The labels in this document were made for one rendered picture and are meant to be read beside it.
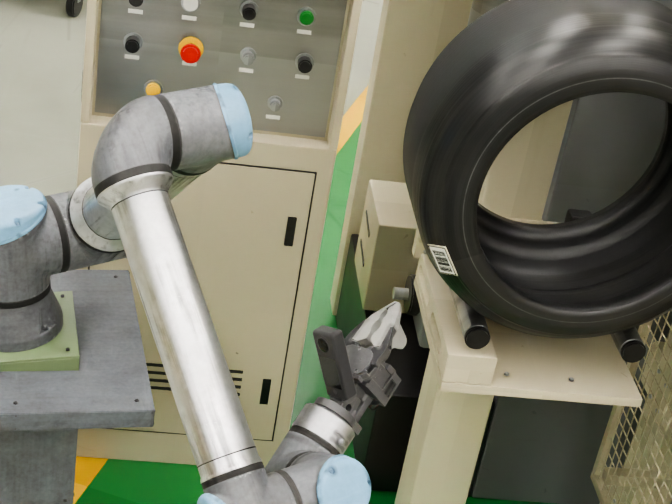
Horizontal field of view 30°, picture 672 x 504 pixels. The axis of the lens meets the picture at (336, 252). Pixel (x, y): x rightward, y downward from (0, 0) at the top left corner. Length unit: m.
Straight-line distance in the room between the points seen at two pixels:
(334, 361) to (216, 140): 0.38
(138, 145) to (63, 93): 3.29
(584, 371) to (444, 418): 0.48
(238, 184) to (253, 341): 0.41
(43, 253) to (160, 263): 0.63
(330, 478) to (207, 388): 0.21
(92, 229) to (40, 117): 2.54
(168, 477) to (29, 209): 1.02
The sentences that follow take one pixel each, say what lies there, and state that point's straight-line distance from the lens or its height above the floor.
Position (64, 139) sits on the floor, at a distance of 4.71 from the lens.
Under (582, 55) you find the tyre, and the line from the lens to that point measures 1.95.
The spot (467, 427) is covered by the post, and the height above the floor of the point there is 0.43.
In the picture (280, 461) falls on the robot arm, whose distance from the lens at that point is 1.89.
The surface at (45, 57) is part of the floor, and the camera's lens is 5.42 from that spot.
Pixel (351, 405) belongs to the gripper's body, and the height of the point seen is 0.89.
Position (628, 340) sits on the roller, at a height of 0.92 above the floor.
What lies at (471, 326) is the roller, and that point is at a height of 0.92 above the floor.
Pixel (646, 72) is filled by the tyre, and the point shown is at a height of 1.41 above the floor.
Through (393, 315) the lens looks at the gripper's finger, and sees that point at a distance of 1.98.
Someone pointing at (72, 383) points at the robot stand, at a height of 0.60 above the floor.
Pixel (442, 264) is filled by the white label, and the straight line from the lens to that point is 2.08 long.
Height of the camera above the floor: 2.03
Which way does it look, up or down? 29 degrees down
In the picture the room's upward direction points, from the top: 10 degrees clockwise
